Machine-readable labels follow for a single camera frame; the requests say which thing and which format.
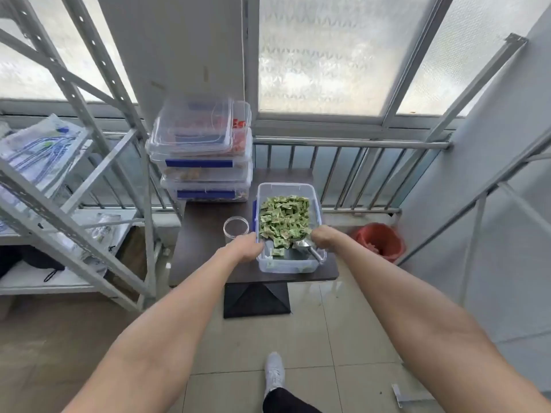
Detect person's left hand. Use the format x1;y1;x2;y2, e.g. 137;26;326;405
228;232;265;266

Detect person's right hand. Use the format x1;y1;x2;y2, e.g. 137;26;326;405
311;225;343;264

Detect metal scoop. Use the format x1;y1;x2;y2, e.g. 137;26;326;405
292;238;327;265

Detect clear plastic cup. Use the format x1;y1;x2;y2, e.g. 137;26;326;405
223;216;250;247

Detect clear bin with green candies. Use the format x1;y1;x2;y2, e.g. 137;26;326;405
255;182;327;275

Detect pile of green candy packets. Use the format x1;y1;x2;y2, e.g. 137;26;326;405
259;194;312;258

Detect clear plastic bin lid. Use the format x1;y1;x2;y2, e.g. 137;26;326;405
145;97;235;158

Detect person's left forearm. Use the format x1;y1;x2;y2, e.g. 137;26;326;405
62;243;249;413

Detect person's right forearm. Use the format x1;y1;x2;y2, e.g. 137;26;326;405
320;229;551;413

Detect cardboard box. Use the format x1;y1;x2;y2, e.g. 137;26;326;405
105;225;149;293

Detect person's right grey shoe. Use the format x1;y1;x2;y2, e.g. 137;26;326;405
263;351;286;399

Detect red waste bin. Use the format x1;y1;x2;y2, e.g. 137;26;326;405
351;222;406;264

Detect steel railing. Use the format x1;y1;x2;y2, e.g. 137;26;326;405
64;131;453;216

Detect heap of red candy packets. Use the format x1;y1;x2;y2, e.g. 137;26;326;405
172;111;250;153

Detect black trousers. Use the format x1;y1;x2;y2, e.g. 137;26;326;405
262;387;324;413

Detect frosted glass window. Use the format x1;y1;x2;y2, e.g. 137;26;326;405
0;0;138;104
240;0;551;134

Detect black bag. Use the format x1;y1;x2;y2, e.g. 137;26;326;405
0;244;65;282

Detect grey metal shelf rack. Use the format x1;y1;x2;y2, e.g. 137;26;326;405
0;0;186;313

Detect white metal bracket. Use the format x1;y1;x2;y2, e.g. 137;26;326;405
390;384;436;405

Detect grey metal rack frame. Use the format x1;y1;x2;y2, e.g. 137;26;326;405
395;33;551;306

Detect plastic bag of wire hangers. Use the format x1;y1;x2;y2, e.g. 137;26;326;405
0;114;94;198

